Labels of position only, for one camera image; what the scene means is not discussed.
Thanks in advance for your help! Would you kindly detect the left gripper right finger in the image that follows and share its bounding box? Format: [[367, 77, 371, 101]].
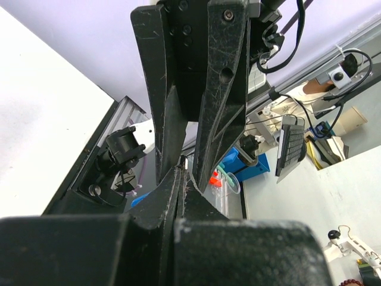
[[174, 171, 332, 285]]

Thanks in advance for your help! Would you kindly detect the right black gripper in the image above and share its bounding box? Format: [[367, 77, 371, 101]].
[[130, 1, 283, 192]]

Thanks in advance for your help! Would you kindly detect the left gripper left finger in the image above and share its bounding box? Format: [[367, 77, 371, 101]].
[[1, 166, 183, 285]]

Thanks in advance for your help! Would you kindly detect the blue key tag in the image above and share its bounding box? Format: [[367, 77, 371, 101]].
[[130, 193, 149, 207]]

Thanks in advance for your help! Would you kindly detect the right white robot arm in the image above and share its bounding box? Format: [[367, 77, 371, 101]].
[[98, 1, 281, 191]]

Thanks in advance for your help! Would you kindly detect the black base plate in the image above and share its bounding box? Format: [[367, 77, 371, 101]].
[[41, 95, 146, 215]]

